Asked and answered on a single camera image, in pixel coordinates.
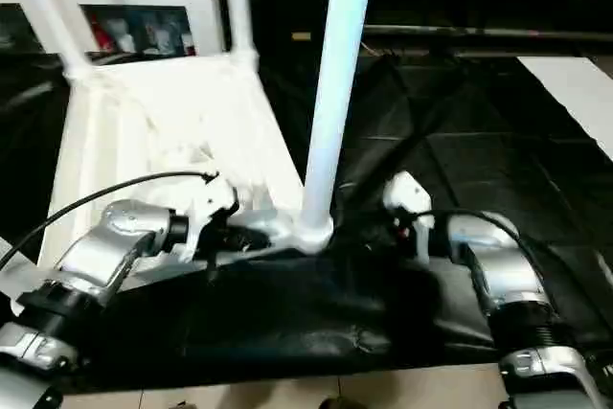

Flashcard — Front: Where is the small white blue box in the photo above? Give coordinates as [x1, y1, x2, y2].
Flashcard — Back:
[151, 20, 176, 54]

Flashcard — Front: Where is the dark right robot foot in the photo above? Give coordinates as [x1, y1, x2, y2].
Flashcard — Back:
[318, 394, 358, 409]

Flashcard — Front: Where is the black left camera cable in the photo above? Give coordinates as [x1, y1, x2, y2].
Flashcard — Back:
[0, 170, 221, 272]

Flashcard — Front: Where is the white flat object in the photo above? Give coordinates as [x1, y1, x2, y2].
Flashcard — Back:
[516, 57, 613, 161]

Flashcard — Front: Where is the white plastic table top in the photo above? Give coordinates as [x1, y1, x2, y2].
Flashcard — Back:
[9, 52, 337, 315]

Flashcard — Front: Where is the dark metal rod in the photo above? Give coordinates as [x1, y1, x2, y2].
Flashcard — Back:
[363, 23, 613, 55]

